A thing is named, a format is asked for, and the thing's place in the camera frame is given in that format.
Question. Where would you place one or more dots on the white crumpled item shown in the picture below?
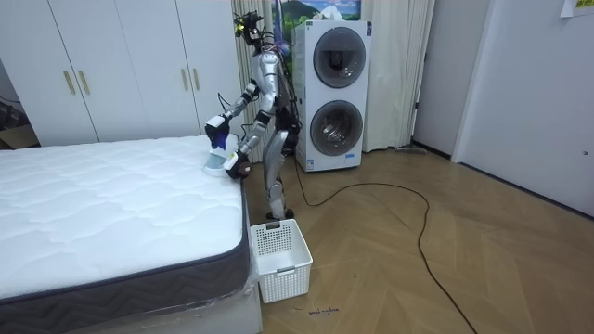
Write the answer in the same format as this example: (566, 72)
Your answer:
(330, 14)

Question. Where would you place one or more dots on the cream curtain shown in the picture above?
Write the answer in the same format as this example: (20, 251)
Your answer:
(394, 74)
(243, 55)

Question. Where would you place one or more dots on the robot body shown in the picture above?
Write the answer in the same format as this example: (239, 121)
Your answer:
(269, 69)

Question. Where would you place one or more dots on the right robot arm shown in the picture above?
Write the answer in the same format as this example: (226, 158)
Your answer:
(241, 102)

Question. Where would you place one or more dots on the brown cardboard box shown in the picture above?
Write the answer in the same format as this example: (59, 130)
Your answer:
(18, 137)

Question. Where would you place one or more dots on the white and blue garment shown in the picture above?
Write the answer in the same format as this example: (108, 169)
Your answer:
(216, 160)

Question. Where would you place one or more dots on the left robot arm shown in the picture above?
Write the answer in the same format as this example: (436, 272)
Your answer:
(258, 124)

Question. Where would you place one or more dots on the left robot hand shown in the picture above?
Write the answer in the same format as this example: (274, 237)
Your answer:
(236, 164)

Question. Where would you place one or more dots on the white plastic laundry basket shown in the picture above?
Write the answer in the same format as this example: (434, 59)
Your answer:
(280, 260)

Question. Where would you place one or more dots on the white door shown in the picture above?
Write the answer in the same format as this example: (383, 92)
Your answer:
(448, 74)

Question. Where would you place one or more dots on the grey bed with white mattress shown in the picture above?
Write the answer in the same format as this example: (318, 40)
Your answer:
(116, 218)

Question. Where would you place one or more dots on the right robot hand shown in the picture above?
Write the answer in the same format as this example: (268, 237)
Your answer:
(216, 128)

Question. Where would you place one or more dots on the landscape wall poster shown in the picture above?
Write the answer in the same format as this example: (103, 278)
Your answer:
(301, 11)

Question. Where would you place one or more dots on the white washing machine tower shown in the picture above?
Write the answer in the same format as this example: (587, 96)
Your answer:
(331, 97)

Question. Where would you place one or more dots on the paper sheet on wall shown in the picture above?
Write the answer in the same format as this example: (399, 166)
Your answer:
(577, 7)

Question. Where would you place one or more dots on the robot legs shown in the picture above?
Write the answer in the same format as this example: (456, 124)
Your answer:
(274, 158)

